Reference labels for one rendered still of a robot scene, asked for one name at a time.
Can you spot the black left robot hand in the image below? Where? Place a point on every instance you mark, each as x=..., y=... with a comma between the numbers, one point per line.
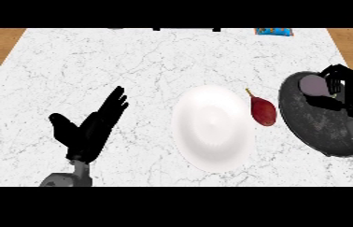
x=88, y=131

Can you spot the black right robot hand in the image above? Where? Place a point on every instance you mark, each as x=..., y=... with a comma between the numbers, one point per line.
x=338, y=81

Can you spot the pale purple eggplant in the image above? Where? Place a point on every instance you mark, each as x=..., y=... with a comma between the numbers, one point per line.
x=313, y=85

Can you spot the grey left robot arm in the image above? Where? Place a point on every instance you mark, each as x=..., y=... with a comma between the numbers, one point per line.
x=75, y=178

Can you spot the dark grey pan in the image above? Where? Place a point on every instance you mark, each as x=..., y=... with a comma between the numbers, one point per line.
x=316, y=128

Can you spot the white round plate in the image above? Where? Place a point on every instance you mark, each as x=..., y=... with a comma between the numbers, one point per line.
x=212, y=128

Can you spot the dark red pear-shaped vegetable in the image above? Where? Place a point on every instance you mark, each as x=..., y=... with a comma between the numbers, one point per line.
x=262, y=111

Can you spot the blue snack packet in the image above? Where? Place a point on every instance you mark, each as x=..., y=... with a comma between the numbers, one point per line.
x=273, y=31

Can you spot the small black block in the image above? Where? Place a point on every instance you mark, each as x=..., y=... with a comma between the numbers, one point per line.
x=215, y=29
x=156, y=29

